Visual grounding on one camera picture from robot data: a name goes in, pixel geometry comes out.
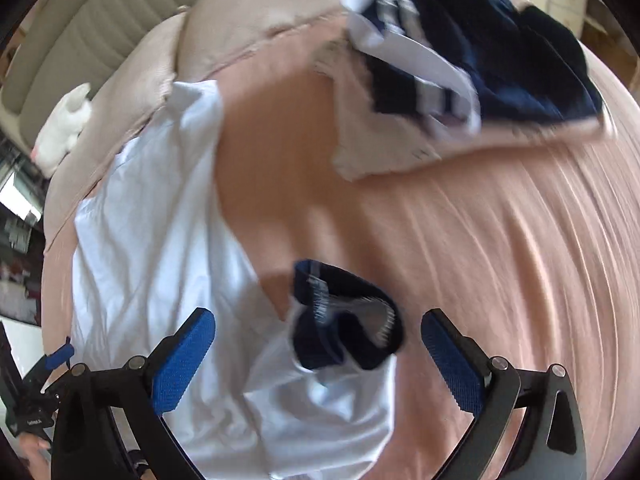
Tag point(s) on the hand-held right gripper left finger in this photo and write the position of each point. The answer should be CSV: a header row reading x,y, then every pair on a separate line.
x,y
185,360

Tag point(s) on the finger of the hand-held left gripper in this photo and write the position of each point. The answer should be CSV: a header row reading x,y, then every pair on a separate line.
x,y
57,357

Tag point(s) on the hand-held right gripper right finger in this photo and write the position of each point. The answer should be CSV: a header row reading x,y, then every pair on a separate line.
x,y
450,360

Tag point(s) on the white shirt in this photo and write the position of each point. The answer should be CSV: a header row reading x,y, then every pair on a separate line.
x,y
150,235

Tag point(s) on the pink sheet bed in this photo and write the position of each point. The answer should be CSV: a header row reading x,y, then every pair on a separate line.
x,y
500,235

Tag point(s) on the glass door wardrobe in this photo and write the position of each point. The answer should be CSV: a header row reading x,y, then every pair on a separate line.
x,y
17,220

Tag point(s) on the beige printed garment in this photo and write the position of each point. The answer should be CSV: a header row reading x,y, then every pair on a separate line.
x,y
380,145

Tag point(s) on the white rabbit plush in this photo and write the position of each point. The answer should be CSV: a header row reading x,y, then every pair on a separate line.
x,y
60,130

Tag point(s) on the beige checked pillow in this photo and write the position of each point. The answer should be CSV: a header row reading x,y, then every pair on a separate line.
x,y
240,30
130,85

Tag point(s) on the navy shorts white stripes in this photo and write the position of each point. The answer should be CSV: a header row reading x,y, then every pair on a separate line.
x,y
500,60

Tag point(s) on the grey padded headboard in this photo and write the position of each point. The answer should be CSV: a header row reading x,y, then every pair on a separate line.
x,y
85,35

